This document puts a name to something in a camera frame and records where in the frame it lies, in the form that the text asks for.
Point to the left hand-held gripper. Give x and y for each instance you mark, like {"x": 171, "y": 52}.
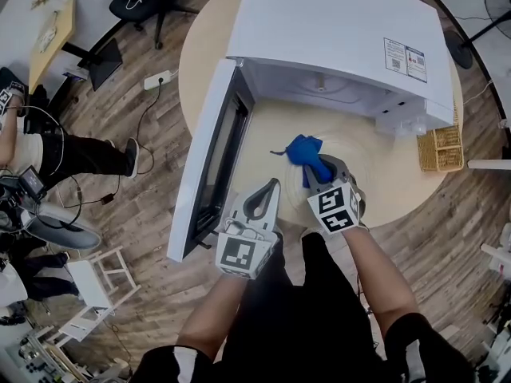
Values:
{"x": 239, "y": 253}

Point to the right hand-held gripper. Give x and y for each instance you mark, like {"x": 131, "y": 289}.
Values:
{"x": 333, "y": 210}

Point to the blue cloth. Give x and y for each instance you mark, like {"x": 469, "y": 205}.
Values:
{"x": 305, "y": 154}

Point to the glass turntable plate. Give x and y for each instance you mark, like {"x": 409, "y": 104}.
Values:
{"x": 355, "y": 154}

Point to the person's left forearm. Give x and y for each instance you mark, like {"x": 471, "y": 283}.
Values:
{"x": 211, "y": 313}

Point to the person's right forearm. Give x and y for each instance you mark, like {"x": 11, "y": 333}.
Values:
{"x": 379, "y": 277}

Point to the white microwave oven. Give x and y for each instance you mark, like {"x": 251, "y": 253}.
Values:
{"x": 327, "y": 22}

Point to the person's right white shoe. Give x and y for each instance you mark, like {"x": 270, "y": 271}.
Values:
{"x": 309, "y": 232}

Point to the person's black clothing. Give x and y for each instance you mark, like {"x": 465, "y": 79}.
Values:
{"x": 303, "y": 313}

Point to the wicker basket organizer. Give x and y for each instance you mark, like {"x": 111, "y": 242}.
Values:
{"x": 441, "y": 150}

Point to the white shelf board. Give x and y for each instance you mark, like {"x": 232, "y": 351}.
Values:
{"x": 489, "y": 164}

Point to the white power strip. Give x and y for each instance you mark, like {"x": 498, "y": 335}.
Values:
{"x": 157, "y": 80}

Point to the white stool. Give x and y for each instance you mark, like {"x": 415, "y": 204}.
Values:
{"x": 96, "y": 285}

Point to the black standing fan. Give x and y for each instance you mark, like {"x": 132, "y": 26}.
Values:
{"x": 463, "y": 48}

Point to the white egg-shaped pod device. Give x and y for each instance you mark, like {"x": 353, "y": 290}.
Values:
{"x": 64, "y": 234}

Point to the black handheld screen device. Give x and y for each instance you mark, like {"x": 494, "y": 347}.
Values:
{"x": 32, "y": 182}

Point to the white equipment rack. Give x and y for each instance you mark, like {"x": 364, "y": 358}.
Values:
{"x": 36, "y": 357}

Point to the light wooden desk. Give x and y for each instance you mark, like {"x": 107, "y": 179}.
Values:
{"x": 52, "y": 38}

